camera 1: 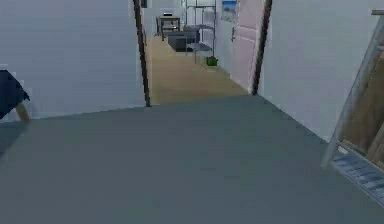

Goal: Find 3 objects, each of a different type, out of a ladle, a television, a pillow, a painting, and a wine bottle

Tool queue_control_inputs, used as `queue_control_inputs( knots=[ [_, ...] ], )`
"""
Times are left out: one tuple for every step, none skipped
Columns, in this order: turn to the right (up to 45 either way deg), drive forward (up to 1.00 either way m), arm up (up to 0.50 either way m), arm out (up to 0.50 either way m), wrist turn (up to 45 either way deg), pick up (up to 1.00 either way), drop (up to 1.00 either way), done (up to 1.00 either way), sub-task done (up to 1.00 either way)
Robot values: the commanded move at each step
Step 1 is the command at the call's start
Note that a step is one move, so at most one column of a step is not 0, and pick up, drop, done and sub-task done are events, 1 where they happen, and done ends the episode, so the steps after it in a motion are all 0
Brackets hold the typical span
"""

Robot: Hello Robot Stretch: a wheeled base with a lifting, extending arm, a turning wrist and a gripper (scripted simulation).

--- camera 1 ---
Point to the dark wooden table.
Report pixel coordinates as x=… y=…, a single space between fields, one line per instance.
x=169 y=24

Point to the blue framed painting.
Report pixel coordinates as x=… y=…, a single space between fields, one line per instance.
x=229 y=9

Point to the grey metal shelf rack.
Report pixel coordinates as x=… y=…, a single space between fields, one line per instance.
x=203 y=26

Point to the dark grey sofa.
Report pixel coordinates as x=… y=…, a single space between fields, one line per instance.
x=182 y=39

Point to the green box with red top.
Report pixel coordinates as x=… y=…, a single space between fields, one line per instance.
x=211 y=61

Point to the dark blue armchair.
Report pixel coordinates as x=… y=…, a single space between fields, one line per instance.
x=9 y=93

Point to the pale pink room door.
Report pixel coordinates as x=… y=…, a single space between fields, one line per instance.
x=246 y=43

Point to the white device on table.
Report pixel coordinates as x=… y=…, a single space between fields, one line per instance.
x=167 y=14

